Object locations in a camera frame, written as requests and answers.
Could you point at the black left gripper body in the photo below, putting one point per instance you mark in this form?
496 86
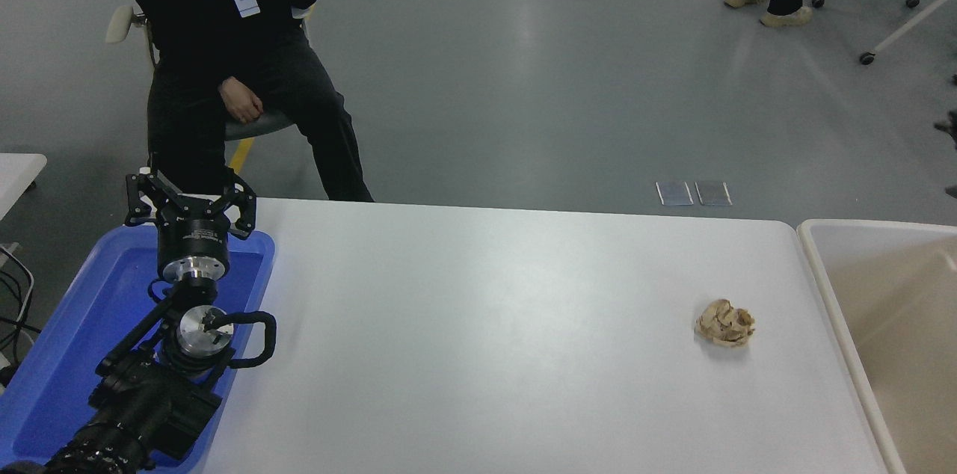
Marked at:
194 235

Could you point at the small white side table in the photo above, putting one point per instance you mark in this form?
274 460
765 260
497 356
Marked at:
16 175

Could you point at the grey chair with pale backrest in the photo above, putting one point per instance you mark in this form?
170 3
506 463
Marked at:
258 126

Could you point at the seated person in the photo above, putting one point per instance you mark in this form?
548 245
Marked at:
194 48

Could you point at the large pale bin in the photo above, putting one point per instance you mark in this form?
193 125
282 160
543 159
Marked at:
905 339

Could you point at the grey floor plate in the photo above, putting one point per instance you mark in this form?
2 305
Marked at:
712 193
674 194

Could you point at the crumpled tan paper ball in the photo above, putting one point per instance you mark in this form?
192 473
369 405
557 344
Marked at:
724 324

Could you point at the seated person's hand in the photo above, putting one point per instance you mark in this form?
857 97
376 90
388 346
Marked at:
241 102

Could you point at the blue plastic tray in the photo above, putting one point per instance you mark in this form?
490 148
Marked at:
67 339

